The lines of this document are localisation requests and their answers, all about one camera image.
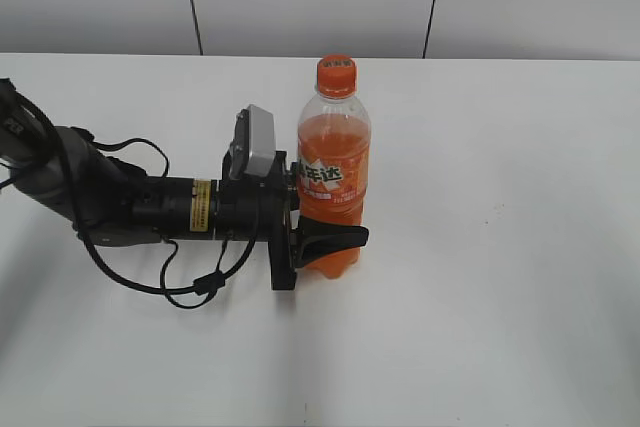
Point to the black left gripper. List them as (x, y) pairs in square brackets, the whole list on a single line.
[(254, 210)]

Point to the orange bottle cap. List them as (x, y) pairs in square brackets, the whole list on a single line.
[(336, 76)]

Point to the orange Mirinda soda bottle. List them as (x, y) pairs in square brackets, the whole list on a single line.
[(334, 136)]

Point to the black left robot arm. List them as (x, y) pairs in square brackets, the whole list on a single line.
[(112, 203)]

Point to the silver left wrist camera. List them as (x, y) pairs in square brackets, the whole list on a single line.
[(253, 147)]

